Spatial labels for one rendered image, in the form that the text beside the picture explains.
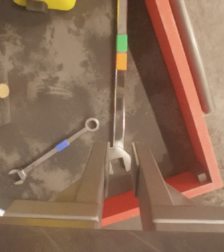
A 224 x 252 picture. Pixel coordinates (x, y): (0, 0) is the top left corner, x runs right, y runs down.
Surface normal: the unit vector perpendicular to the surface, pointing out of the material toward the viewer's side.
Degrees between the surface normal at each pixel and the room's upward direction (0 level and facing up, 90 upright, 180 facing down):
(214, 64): 0
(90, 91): 0
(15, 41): 0
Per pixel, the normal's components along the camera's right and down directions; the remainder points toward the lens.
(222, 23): -0.03, 0.27
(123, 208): -0.39, -0.89
